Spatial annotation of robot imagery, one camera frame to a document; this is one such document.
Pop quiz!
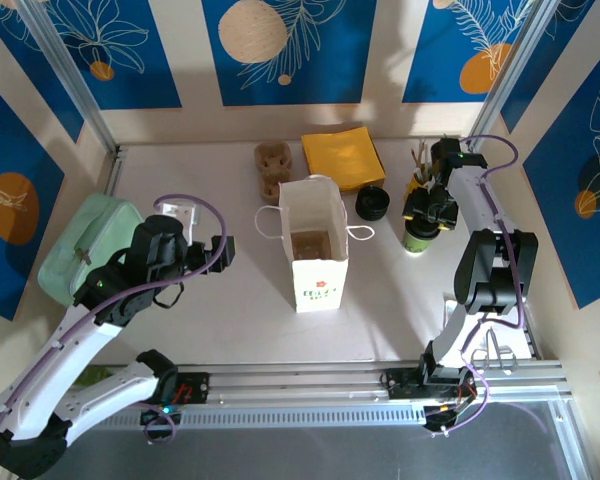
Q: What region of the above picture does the stack of pulp cup carriers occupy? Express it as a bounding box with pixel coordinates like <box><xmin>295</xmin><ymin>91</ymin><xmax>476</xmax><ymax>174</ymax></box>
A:
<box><xmin>253</xmin><ymin>141</ymin><xmax>296</xmax><ymax>204</ymax></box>

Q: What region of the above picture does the single pulp cup carrier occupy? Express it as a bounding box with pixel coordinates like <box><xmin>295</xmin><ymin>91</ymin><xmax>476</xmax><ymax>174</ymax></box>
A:
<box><xmin>292</xmin><ymin>230</ymin><xmax>330</xmax><ymax>261</ymax></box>

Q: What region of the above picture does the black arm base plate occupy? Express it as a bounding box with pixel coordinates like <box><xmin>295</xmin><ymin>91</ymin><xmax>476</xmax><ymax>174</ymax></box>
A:
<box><xmin>385</xmin><ymin>368</ymin><xmax>476</xmax><ymax>401</ymax></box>
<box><xmin>172</xmin><ymin>372</ymin><xmax>211</xmax><ymax>407</ymax></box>

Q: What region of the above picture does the green sticker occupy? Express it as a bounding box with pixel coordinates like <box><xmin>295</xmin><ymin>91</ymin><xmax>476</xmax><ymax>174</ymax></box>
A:
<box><xmin>79</xmin><ymin>367</ymin><xmax>112</xmax><ymax>386</ymax></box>

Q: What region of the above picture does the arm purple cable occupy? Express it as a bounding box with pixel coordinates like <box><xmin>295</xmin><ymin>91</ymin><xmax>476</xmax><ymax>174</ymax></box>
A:
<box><xmin>0</xmin><ymin>195</ymin><xmax>227</xmax><ymax>446</ymax></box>
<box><xmin>427</xmin><ymin>134</ymin><xmax>526</xmax><ymax>434</ymax></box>

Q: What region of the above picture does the white paper takeout bag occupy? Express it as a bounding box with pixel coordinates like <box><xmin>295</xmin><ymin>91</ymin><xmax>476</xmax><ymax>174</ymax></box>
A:
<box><xmin>253</xmin><ymin>174</ymin><xmax>376</xmax><ymax>315</ymax></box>

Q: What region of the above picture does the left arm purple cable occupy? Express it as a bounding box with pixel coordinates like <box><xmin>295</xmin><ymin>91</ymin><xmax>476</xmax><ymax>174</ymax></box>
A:
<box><xmin>0</xmin><ymin>195</ymin><xmax>227</xmax><ymax>446</ymax></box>

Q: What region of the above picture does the slotted cable duct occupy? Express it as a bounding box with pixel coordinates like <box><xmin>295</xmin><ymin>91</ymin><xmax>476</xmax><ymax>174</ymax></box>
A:
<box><xmin>42</xmin><ymin>405</ymin><xmax>556</xmax><ymax>432</ymax></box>

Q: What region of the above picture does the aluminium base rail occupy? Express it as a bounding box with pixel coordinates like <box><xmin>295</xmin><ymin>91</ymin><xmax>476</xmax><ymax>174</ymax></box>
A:
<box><xmin>22</xmin><ymin>358</ymin><xmax>574</xmax><ymax>416</ymax></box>

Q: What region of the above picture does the green paper coffee cup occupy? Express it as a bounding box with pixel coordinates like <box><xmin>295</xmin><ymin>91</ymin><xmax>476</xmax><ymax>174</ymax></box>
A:
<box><xmin>402</xmin><ymin>229</ymin><xmax>439</xmax><ymax>256</ymax></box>

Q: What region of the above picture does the metal wire hook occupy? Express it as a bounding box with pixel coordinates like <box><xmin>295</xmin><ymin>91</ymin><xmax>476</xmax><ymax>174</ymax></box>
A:
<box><xmin>468</xmin><ymin>329</ymin><xmax>520</xmax><ymax>377</ymax></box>

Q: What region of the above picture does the yellow napkin box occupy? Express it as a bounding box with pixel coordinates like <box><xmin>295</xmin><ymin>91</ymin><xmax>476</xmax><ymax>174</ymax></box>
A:
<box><xmin>335</xmin><ymin>167</ymin><xmax>387</xmax><ymax>194</ymax></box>

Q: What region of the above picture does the black controller board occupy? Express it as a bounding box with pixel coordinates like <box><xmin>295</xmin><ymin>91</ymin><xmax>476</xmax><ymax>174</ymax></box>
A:
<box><xmin>423</xmin><ymin>399</ymin><xmax>481</xmax><ymax>437</ymax></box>
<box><xmin>139</xmin><ymin>404</ymin><xmax>182</xmax><ymax>441</ymax></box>

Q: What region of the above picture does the stack of black cup lids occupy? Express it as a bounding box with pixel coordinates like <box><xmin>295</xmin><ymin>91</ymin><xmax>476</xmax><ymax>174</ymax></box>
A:
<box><xmin>355</xmin><ymin>184</ymin><xmax>392</xmax><ymax>221</ymax></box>

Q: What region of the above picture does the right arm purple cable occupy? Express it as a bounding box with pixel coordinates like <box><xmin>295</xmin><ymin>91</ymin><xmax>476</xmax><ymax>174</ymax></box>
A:
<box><xmin>427</xmin><ymin>134</ymin><xmax>526</xmax><ymax>434</ymax></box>

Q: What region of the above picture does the aluminium corner post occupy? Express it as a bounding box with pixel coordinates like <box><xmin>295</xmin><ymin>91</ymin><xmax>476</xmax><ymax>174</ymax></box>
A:
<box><xmin>467</xmin><ymin>0</ymin><xmax>554</xmax><ymax>151</ymax></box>
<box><xmin>17</xmin><ymin>0</ymin><xmax>126</xmax><ymax>156</ymax></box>

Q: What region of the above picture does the stack of yellow napkins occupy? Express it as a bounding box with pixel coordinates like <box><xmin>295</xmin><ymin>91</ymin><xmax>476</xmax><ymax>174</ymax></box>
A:
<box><xmin>300</xmin><ymin>126</ymin><xmax>387</xmax><ymax>194</ymax></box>

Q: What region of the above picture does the wooden stir stick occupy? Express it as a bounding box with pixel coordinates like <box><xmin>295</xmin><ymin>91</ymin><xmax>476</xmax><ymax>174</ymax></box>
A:
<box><xmin>410</xmin><ymin>139</ymin><xmax>429</xmax><ymax>176</ymax></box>

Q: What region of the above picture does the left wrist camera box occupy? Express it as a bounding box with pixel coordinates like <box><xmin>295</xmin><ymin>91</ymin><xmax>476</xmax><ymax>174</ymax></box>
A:
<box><xmin>160</xmin><ymin>202</ymin><xmax>201</xmax><ymax>227</ymax></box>

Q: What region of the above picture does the mint green zip pouch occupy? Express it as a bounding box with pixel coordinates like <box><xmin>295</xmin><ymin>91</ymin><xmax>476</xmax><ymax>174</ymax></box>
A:
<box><xmin>37</xmin><ymin>193</ymin><xmax>146</xmax><ymax>307</ymax></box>

